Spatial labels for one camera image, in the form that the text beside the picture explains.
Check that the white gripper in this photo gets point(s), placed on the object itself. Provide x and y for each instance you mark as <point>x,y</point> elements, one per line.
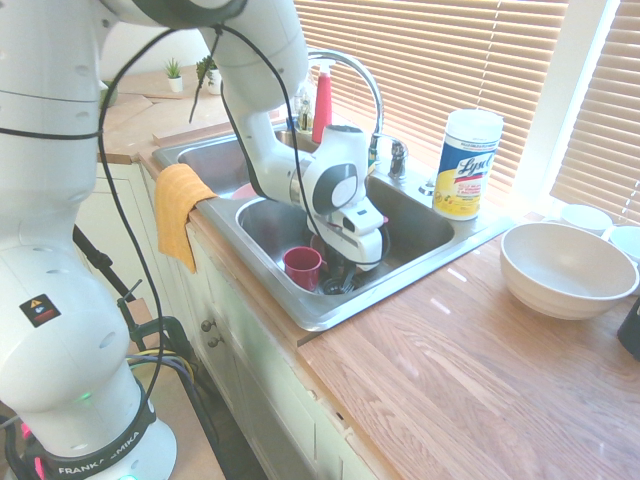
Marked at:
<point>367,250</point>

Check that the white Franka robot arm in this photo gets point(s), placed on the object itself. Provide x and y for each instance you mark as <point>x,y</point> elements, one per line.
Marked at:
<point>50,150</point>

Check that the black sink drain strainer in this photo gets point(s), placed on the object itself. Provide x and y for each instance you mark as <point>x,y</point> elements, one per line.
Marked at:
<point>332,289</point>

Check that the stainless steel double sink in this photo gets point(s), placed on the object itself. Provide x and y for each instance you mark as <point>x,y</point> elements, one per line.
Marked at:
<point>420,225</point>

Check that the chrome sink sprayer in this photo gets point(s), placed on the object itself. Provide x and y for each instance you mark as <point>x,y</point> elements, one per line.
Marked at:
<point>428,189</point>

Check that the red cup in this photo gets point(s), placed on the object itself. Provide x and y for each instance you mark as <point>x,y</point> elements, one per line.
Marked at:
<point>302,270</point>

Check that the green dish brush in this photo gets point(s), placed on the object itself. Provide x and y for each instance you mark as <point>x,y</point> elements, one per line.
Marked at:
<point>372,155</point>

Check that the pink plate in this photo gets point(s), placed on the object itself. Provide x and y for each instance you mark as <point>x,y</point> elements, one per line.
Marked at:
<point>245,192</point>

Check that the cream kitchen cabinet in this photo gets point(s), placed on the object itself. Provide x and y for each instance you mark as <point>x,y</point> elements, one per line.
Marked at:
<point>260,375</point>

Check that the metal cabinet knob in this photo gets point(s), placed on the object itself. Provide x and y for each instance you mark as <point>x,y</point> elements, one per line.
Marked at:
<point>207,326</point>
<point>215,342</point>

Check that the clear glass bottle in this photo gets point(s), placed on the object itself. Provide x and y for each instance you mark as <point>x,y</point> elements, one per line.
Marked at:
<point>305,115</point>

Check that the Lysol wipes canister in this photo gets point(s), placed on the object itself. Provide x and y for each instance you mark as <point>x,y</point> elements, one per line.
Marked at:
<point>467,165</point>

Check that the red dish soap bottle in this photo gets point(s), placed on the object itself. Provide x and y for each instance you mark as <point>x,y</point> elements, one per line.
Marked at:
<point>322,110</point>

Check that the orange dish cloth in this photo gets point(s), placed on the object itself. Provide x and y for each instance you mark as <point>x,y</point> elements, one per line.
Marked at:
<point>175,210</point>

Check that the green metal clamp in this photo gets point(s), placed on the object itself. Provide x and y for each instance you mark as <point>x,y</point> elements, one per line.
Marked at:
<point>170,330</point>

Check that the chrome faucet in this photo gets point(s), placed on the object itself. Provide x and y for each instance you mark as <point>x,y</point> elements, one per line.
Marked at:
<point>370,82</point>

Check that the large cream bowl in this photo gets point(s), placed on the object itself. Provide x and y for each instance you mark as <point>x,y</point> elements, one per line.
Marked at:
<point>565,270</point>

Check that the small trailing potted plant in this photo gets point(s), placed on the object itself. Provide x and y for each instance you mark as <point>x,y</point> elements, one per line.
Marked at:
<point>214,86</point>

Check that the black stand pole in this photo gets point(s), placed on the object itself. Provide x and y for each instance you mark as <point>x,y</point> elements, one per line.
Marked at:
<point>100,260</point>

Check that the wide wooden window blind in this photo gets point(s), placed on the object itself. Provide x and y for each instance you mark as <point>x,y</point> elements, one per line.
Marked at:
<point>475,60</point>

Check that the small spiky potted plant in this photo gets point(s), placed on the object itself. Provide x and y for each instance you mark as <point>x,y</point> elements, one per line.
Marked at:
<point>175,82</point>

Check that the black appliance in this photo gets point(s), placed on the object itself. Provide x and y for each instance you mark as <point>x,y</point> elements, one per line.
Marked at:
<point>631,330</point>

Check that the narrow wooden window blind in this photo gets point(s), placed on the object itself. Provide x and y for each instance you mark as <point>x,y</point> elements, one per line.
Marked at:
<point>605,125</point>

